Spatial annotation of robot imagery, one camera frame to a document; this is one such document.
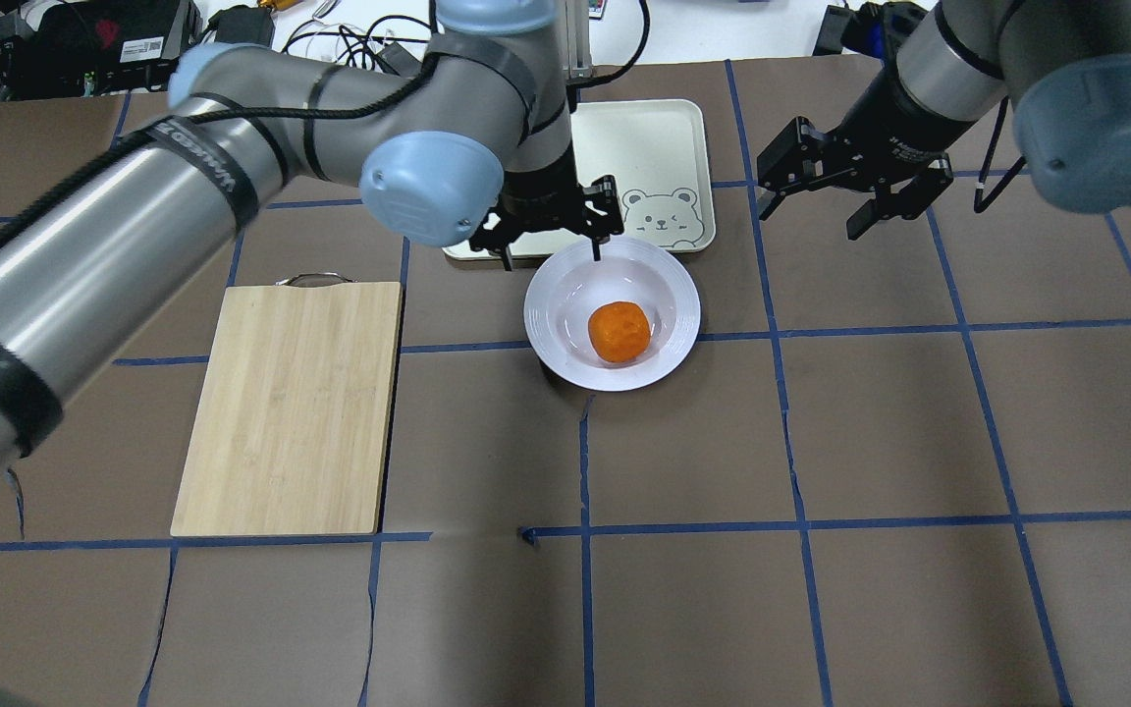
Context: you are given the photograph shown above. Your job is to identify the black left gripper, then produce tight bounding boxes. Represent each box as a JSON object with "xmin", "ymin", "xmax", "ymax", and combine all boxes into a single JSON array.
[{"xmin": 468, "ymin": 162, "xmax": 623, "ymax": 271}]

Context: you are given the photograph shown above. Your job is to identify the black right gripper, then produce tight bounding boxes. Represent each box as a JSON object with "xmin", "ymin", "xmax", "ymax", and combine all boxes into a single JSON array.
[{"xmin": 757, "ymin": 69, "xmax": 955, "ymax": 242}]

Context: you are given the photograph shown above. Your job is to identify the white round plate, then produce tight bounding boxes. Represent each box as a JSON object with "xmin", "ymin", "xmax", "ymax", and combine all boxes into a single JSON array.
[{"xmin": 523, "ymin": 236, "xmax": 703, "ymax": 391}]

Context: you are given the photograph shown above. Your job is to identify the orange fruit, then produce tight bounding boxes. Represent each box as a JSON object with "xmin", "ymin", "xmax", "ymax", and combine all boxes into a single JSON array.
[{"xmin": 587, "ymin": 300, "xmax": 651, "ymax": 365}]

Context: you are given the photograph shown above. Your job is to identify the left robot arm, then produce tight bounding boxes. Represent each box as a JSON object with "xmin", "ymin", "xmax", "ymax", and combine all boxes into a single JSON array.
[{"xmin": 0, "ymin": 1, "xmax": 624, "ymax": 471}]

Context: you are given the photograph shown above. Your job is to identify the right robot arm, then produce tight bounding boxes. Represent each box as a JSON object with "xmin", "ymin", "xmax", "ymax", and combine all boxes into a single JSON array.
[{"xmin": 757, "ymin": 1, "xmax": 1131, "ymax": 239}]

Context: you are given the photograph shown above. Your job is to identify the cream bear tray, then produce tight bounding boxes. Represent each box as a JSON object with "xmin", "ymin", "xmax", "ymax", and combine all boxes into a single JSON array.
[{"xmin": 439, "ymin": 98, "xmax": 718, "ymax": 261}]

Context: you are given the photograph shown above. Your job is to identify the bamboo cutting board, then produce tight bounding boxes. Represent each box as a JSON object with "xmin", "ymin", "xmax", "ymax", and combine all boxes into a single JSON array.
[{"xmin": 170, "ymin": 282, "xmax": 404, "ymax": 540}]

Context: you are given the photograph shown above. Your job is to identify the black computer box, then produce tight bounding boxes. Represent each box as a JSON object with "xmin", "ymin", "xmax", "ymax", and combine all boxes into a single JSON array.
[{"xmin": 0, "ymin": 1, "xmax": 202, "ymax": 100}]

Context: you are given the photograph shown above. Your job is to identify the aluminium frame post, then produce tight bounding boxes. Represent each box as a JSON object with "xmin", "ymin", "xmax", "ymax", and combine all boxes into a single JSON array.
[{"xmin": 556, "ymin": 0, "xmax": 594, "ymax": 81}]

